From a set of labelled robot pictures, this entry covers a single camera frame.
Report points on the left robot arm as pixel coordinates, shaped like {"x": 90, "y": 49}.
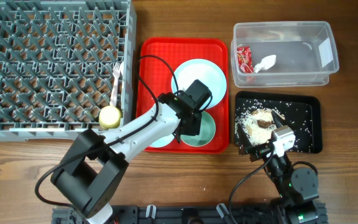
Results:
{"x": 94, "y": 165}

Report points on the green bowl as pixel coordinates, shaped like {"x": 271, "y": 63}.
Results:
{"x": 206, "y": 135}

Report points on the grey dishwasher rack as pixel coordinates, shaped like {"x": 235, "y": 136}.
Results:
{"x": 56, "y": 62}

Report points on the red snack wrapper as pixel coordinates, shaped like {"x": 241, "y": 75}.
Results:
{"x": 244, "y": 59}

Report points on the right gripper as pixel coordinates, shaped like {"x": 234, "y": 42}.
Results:
{"x": 246, "y": 147}

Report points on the black waste tray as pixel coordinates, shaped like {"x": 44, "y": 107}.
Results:
{"x": 312, "y": 101}

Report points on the light blue bowl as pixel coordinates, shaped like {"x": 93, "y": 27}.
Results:
{"x": 164, "y": 141}

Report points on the white tissue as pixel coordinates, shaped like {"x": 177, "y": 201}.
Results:
{"x": 266, "y": 63}

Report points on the food scraps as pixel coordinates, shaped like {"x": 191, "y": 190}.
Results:
{"x": 255, "y": 117}

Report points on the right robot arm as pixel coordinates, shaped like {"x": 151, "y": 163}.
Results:
{"x": 296, "y": 183}

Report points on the clear plastic bin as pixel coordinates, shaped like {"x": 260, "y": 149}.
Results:
{"x": 306, "y": 53}

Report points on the red plastic tray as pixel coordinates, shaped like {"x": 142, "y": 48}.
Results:
{"x": 176, "y": 51}

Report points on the light blue plate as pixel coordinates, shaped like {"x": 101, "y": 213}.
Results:
{"x": 205, "y": 71}

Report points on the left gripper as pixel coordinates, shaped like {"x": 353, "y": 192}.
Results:
{"x": 196, "y": 130}

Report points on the yellow plastic cup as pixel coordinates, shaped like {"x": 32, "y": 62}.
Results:
{"x": 109, "y": 117}

